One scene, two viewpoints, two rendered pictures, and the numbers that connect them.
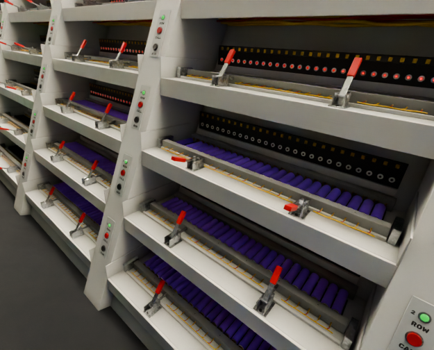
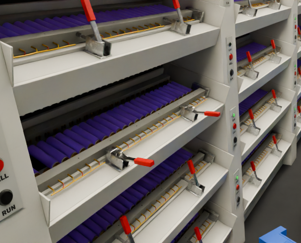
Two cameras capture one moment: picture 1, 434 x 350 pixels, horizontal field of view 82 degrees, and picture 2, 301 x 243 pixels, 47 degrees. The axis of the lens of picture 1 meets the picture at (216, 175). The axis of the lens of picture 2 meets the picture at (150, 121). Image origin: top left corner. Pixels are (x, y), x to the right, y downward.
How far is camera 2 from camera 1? 0.81 m
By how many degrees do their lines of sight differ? 84
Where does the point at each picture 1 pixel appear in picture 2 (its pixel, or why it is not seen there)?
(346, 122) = (193, 43)
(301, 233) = (199, 127)
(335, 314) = (198, 155)
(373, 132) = (201, 43)
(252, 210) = (178, 142)
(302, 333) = (208, 177)
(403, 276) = (227, 106)
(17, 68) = not seen: outside the picture
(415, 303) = (231, 112)
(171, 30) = not seen: outside the picture
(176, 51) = not seen: outside the picture
